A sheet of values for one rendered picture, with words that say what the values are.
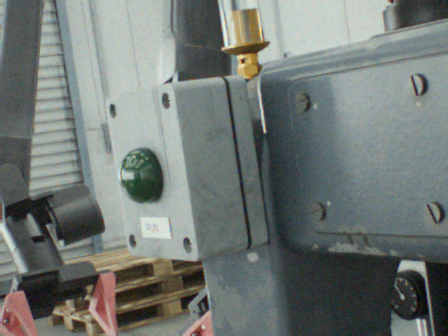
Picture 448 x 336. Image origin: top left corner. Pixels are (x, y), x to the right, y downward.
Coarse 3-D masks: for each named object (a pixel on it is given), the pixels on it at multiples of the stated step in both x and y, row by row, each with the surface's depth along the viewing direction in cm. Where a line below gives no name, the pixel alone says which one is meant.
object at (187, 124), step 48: (144, 96) 47; (192, 96) 45; (240, 96) 47; (144, 144) 48; (192, 144) 45; (240, 144) 47; (192, 192) 45; (240, 192) 47; (144, 240) 49; (192, 240) 45; (240, 240) 46
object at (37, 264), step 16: (48, 240) 116; (16, 256) 115; (32, 256) 114; (48, 256) 114; (32, 272) 111; (48, 272) 112; (16, 288) 110; (32, 288) 112; (48, 288) 113; (80, 288) 118
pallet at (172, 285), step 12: (192, 264) 660; (132, 276) 646; (144, 276) 639; (168, 276) 625; (180, 276) 630; (192, 276) 680; (204, 276) 681; (120, 288) 603; (132, 288) 608; (144, 288) 652; (156, 288) 658; (168, 288) 624; (180, 288) 630; (192, 288) 636; (72, 300) 622; (84, 300) 625; (144, 300) 615
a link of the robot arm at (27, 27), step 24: (24, 0) 132; (24, 24) 130; (0, 48) 129; (24, 48) 128; (0, 72) 126; (24, 72) 127; (0, 96) 124; (24, 96) 125; (0, 120) 123; (24, 120) 123; (0, 144) 120; (24, 144) 121; (24, 168) 120; (0, 216) 123
